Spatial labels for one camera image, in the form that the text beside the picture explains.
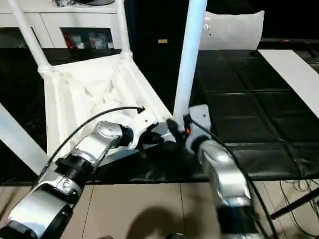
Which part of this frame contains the grey cushion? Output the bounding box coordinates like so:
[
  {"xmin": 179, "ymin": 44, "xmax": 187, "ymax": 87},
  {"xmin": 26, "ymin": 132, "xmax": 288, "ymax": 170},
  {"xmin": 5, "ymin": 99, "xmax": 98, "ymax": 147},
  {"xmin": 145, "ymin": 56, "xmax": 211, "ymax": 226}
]
[{"xmin": 198, "ymin": 9, "xmax": 266, "ymax": 51}]

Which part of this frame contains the white flat board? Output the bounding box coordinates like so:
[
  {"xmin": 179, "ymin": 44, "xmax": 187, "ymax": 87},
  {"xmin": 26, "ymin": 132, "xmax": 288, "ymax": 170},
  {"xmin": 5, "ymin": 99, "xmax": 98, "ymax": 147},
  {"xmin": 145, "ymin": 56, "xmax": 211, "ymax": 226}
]
[{"xmin": 257, "ymin": 48, "xmax": 319, "ymax": 118}]

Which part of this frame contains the grey round bag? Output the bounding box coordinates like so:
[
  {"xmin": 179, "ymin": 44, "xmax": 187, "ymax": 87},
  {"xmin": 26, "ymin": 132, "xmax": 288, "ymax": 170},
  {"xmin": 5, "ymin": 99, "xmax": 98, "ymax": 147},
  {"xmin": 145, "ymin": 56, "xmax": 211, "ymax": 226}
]
[{"xmin": 74, "ymin": 0, "xmax": 116, "ymax": 6}]

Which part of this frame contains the white cabinet with glass doors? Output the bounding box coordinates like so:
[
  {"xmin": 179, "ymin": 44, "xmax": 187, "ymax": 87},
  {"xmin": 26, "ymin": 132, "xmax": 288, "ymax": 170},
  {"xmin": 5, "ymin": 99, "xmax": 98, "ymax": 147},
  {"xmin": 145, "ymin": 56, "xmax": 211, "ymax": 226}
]
[{"xmin": 0, "ymin": 4, "xmax": 131, "ymax": 50}]

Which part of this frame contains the dark clutter pile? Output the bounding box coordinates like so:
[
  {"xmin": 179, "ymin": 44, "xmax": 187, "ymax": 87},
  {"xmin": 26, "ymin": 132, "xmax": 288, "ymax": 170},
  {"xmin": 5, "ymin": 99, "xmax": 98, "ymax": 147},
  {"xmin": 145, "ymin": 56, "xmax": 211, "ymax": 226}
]
[{"xmin": 53, "ymin": 0, "xmax": 76, "ymax": 7}]

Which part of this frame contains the black right camera cable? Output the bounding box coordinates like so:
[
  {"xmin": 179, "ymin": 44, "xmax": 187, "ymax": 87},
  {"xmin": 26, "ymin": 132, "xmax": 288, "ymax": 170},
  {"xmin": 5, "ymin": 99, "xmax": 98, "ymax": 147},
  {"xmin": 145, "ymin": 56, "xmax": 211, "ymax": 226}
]
[{"xmin": 183, "ymin": 114, "xmax": 278, "ymax": 239}]

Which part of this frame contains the black camera cable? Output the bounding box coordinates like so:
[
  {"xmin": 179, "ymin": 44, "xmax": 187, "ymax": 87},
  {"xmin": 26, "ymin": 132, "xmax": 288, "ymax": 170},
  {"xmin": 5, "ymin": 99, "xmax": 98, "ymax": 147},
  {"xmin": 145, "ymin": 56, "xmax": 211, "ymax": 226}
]
[
  {"xmin": 183, "ymin": 114, "xmax": 278, "ymax": 239},
  {"xmin": 31, "ymin": 106, "xmax": 146, "ymax": 190}
]

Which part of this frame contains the black left camera cable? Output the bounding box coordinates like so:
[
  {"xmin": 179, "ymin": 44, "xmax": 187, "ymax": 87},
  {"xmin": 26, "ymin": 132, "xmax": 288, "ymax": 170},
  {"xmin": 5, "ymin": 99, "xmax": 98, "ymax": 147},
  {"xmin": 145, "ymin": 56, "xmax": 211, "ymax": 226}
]
[{"xmin": 31, "ymin": 106, "xmax": 146, "ymax": 190}]

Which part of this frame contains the black metal frame bar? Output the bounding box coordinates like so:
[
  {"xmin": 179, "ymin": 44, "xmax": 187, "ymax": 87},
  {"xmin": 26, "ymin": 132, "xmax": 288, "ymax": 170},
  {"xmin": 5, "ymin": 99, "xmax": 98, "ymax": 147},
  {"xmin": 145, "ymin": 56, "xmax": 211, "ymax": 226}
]
[{"xmin": 270, "ymin": 186, "xmax": 319, "ymax": 220}]

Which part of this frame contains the thin black metal rail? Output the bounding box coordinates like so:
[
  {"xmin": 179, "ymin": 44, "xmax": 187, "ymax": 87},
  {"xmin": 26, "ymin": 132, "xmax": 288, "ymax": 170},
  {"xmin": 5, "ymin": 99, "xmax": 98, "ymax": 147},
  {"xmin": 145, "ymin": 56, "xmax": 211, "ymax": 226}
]
[{"xmin": 260, "ymin": 38, "xmax": 319, "ymax": 44}]

